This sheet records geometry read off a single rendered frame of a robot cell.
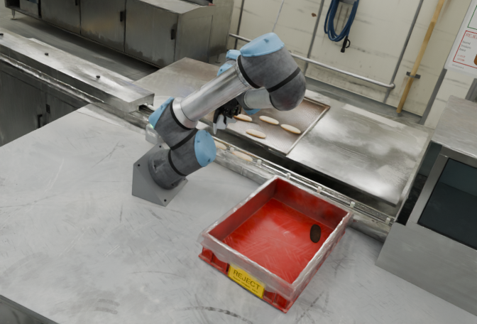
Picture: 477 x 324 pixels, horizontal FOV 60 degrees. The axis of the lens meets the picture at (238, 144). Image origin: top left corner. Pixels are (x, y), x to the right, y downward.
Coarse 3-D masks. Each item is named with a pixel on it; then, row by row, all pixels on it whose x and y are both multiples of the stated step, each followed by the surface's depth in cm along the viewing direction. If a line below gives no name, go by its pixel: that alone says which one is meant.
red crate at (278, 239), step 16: (272, 208) 155; (288, 208) 157; (256, 224) 146; (272, 224) 147; (288, 224) 149; (304, 224) 150; (320, 224) 152; (224, 240) 136; (240, 240) 137; (256, 240) 138; (272, 240) 140; (288, 240) 141; (304, 240) 142; (320, 240) 144; (208, 256) 125; (256, 256) 132; (272, 256) 133; (288, 256) 134; (304, 256) 135; (224, 272) 123; (272, 272) 127; (288, 272) 128; (304, 288) 123; (272, 304) 116; (288, 304) 115
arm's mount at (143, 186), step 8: (160, 144) 158; (152, 152) 153; (144, 160) 148; (136, 168) 143; (144, 168) 146; (136, 176) 144; (144, 176) 144; (136, 184) 146; (144, 184) 145; (152, 184) 146; (184, 184) 159; (136, 192) 147; (144, 192) 146; (152, 192) 145; (160, 192) 147; (168, 192) 150; (176, 192) 154; (152, 200) 147; (160, 200) 145; (168, 200) 148
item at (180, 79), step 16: (176, 64) 279; (192, 64) 284; (208, 64) 290; (144, 80) 244; (160, 80) 249; (176, 80) 253; (192, 80) 258; (208, 80) 262; (160, 96) 229; (176, 96) 232; (80, 112) 197; (96, 112) 199; (144, 112) 208; (128, 128) 191; (208, 128) 205; (416, 128) 251; (240, 144) 196; (272, 160) 188; (304, 176) 180; (320, 176) 182; (320, 192) 171; (352, 192) 175; (384, 208) 169
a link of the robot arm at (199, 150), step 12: (192, 132) 140; (204, 132) 143; (180, 144) 139; (192, 144) 139; (204, 144) 140; (180, 156) 141; (192, 156) 140; (204, 156) 139; (180, 168) 144; (192, 168) 143
